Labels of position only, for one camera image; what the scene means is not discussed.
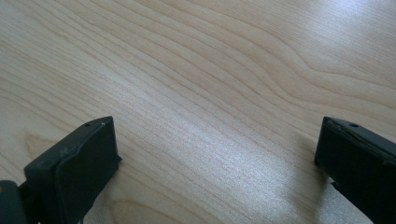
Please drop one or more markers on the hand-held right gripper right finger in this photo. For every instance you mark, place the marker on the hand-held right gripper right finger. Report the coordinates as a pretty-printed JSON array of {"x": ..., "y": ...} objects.
[{"x": 361, "y": 161}]

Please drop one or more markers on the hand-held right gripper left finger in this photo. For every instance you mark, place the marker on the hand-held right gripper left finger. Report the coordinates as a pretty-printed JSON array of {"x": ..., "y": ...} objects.
[{"x": 77, "y": 168}]

